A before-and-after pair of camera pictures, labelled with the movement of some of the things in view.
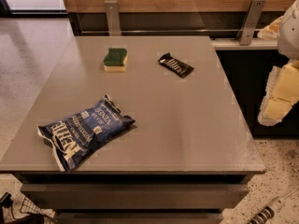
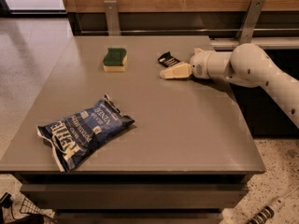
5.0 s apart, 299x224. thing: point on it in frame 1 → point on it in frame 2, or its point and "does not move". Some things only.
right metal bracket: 252,20 does not move
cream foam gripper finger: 271,31 → 197,50
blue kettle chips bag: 73,137 does not move
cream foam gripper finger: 281,92 → 182,70
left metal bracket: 113,18 does not move
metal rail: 168,31 does not move
